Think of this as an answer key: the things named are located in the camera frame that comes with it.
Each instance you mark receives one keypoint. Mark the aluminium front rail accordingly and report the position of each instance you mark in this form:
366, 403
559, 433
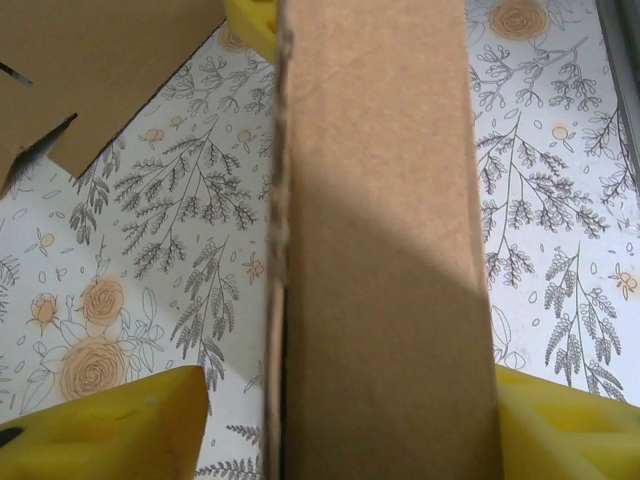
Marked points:
625, 60

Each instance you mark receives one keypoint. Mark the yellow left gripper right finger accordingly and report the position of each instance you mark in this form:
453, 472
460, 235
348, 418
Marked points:
570, 440

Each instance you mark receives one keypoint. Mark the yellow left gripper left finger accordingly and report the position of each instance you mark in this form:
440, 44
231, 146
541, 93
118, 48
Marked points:
100, 440

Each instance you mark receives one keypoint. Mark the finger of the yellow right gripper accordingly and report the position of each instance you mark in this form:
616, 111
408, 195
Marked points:
255, 20

